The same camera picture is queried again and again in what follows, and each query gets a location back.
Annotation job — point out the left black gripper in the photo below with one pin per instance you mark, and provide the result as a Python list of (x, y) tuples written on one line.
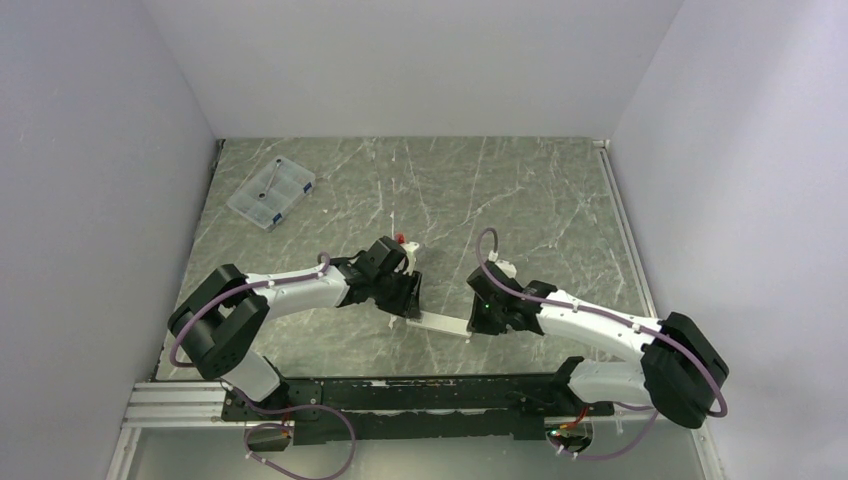
[(407, 303)]

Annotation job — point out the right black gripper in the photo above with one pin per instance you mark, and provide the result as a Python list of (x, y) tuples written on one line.
[(478, 325)]

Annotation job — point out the white remote control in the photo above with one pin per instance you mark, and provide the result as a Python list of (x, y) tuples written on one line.
[(442, 324)]

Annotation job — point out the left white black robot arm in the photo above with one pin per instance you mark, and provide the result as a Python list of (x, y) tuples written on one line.
[(215, 327)]

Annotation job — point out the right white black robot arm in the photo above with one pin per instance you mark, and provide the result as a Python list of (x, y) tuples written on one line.
[(667, 364)]

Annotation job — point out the clear plastic organizer box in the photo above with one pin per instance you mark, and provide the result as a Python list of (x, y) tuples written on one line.
[(267, 197)]

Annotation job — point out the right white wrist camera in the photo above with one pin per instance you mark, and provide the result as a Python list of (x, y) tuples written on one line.
[(506, 267)]

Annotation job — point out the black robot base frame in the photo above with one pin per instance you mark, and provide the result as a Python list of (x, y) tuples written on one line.
[(324, 409)]

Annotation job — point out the aluminium rail right edge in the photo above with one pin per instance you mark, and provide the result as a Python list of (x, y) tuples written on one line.
[(601, 151)]

